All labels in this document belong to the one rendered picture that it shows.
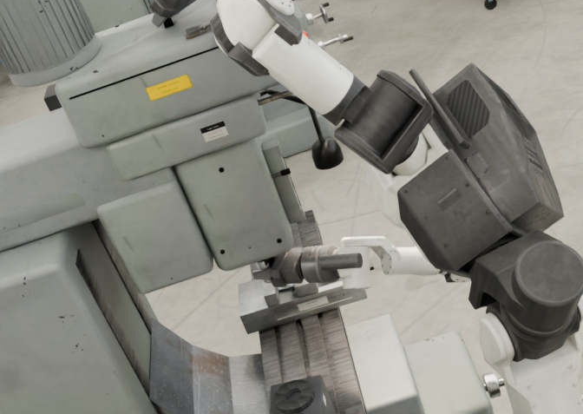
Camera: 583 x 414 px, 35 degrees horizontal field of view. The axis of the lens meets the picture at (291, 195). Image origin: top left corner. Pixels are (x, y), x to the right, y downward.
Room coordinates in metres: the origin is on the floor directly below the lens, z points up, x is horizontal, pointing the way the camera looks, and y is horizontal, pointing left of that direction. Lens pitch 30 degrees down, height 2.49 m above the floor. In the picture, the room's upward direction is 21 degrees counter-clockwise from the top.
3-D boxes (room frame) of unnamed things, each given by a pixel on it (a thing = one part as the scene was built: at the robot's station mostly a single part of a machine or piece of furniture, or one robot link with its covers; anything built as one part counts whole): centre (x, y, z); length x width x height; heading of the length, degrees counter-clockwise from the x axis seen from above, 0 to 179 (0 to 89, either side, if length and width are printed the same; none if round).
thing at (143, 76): (1.86, 0.13, 1.81); 0.47 x 0.26 x 0.16; 86
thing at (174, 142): (1.87, 0.16, 1.68); 0.34 x 0.24 x 0.10; 86
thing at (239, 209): (1.86, 0.12, 1.47); 0.21 x 0.19 x 0.32; 176
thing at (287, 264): (1.82, 0.04, 1.23); 0.13 x 0.12 x 0.10; 151
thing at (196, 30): (1.74, -0.04, 1.89); 0.24 x 0.04 x 0.01; 85
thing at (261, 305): (2.09, 0.07, 0.98); 0.35 x 0.15 x 0.11; 84
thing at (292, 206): (1.85, 0.01, 1.45); 0.04 x 0.04 x 0.21; 86
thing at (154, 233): (1.88, 0.31, 1.47); 0.24 x 0.19 x 0.26; 176
